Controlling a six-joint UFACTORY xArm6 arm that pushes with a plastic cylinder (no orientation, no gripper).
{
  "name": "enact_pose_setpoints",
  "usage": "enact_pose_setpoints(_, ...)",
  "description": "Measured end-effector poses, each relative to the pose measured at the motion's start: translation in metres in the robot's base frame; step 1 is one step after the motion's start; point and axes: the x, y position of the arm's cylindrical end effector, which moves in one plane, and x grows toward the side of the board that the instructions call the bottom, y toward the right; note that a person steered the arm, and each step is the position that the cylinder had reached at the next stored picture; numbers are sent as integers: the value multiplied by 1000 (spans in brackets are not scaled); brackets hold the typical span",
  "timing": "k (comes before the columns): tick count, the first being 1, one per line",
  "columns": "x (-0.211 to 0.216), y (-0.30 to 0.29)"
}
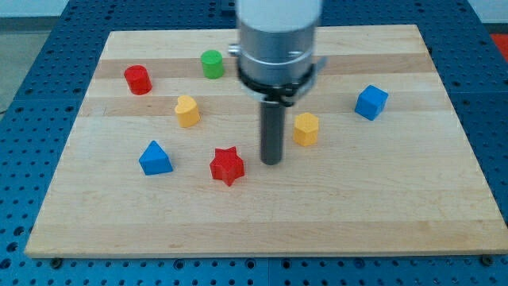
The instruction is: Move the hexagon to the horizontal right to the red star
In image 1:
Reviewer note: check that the yellow hexagon block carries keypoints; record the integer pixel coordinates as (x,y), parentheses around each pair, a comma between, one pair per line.
(306,127)

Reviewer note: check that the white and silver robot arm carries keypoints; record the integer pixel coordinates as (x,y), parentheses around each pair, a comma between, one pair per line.
(276,47)

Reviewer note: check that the red star block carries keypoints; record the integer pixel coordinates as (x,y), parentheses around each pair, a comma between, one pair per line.
(226,165)

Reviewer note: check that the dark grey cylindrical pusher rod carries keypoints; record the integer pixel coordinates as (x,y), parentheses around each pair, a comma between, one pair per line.
(272,119)

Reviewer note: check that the yellow heart block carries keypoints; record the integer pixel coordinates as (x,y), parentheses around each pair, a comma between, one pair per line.
(187,111)

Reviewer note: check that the wooden board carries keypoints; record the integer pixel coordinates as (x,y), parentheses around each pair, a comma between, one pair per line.
(404,184)

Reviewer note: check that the green cylinder block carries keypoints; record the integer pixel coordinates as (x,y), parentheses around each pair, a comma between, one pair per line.
(212,64)

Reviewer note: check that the blue triangle block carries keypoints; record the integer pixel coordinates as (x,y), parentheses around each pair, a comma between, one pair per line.
(154,160)

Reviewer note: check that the blue cube block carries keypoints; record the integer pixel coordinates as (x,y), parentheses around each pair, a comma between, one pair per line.
(371,102)

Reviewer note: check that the red cylinder block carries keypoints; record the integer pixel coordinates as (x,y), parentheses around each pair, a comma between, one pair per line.
(138,79)

